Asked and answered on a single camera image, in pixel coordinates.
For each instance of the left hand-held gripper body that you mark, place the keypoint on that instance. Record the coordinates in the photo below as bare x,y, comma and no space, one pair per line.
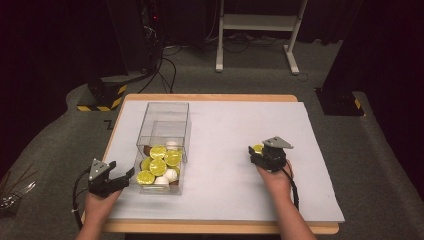
98,173

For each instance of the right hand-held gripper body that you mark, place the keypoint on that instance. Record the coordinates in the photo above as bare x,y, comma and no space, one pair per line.
275,156

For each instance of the single yellow-lidded capsule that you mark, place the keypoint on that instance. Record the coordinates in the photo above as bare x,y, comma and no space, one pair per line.
257,147

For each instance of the pile of coffee capsules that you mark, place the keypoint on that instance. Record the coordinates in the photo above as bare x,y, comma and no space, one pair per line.
158,166

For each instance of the clear plastic drawer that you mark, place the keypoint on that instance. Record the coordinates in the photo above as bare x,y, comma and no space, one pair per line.
160,190

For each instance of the clear plastic drawer case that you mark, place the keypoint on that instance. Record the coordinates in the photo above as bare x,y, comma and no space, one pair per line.
166,113

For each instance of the person's right hand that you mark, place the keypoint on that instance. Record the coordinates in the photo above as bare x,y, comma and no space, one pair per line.
280,185

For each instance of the person's left hand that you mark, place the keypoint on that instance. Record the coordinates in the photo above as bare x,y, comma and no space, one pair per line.
96,208

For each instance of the white paper sheet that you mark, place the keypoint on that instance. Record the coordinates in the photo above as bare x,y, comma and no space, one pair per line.
226,133

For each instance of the wooden table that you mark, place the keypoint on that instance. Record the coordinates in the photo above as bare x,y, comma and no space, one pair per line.
206,97

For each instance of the yellow-striped black stand base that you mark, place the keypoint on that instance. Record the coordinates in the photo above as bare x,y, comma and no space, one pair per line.
105,95

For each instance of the metal rods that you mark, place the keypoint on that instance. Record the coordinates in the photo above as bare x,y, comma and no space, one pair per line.
16,195

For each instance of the white metal stand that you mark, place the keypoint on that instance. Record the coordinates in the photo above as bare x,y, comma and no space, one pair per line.
258,22

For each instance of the black equipment tower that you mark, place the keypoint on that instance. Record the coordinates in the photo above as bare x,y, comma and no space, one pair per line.
133,33

